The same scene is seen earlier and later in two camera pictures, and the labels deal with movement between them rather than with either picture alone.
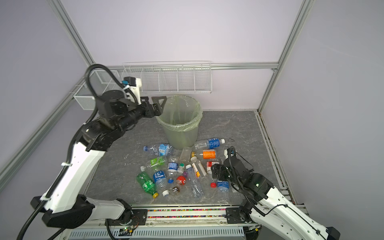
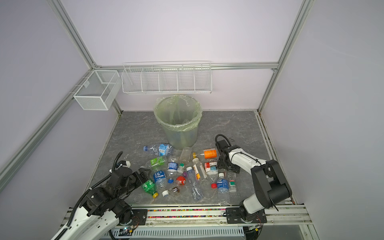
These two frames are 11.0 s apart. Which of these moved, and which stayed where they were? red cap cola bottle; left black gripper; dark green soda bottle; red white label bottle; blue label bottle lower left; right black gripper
Moved: left black gripper; right black gripper
Stayed: blue label bottle lower left; dark green soda bottle; red white label bottle; red cap cola bottle
